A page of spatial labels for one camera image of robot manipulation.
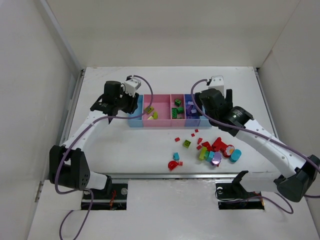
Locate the purple lego brick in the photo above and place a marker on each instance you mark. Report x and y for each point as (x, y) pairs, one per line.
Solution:
(191, 111)

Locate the green lego row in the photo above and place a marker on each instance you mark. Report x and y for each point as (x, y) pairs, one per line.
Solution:
(177, 112)

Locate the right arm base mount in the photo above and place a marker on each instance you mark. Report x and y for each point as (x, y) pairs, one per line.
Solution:
(233, 196)

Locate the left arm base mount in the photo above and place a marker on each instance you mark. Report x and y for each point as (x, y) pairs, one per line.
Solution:
(115, 200)

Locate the lime square lego brick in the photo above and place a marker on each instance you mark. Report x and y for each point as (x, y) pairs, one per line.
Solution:
(186, 144)

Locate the light blue bin left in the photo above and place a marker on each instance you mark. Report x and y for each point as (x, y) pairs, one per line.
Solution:
(137, 122)

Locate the red dome lego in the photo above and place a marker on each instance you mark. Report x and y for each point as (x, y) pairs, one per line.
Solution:
(174, 164)

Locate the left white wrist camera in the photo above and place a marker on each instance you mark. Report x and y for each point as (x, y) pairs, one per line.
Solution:
(131, 85)

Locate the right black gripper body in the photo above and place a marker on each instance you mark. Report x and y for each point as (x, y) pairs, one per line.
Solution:
(227, 97)

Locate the large pink bin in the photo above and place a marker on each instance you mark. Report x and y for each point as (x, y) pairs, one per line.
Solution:
(162, 105)

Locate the red slope lego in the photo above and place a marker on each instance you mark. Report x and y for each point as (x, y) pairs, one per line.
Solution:
(199, 141)

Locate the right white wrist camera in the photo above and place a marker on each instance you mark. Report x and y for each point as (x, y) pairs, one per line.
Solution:
(217, 82)

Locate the small pink bin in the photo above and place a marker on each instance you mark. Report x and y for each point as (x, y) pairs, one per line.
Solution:
(179, 123)

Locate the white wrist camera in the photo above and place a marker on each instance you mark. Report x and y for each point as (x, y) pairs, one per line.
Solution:
(131, 85)
(217, 82)

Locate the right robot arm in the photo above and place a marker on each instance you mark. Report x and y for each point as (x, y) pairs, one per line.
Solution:
(297, 171)

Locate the lavender flower lego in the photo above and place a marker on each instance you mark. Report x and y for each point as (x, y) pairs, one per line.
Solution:
(216, 160)

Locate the dark green lego piece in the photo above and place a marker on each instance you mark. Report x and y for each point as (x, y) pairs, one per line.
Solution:
(177, 102)

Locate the lime curved lego piece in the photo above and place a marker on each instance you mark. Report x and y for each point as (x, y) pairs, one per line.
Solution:
(155, 115)

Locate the red round flower lego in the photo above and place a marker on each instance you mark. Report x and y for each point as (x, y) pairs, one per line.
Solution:
(228, 151)

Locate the teal small lego brick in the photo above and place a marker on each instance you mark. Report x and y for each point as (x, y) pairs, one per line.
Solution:
(176, 156)

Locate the lime tall lego brick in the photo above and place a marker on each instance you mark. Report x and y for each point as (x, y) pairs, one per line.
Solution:
(203, 154)

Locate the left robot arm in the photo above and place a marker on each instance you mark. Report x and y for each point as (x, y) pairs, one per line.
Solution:
(68, 165)

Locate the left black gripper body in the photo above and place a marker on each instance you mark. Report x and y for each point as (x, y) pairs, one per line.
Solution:
(131, 102)

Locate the red lego cluster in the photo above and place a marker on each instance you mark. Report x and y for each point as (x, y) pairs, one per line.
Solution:
(217, 146)

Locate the metal table rail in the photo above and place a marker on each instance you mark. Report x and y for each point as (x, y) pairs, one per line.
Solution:
(136, 176)

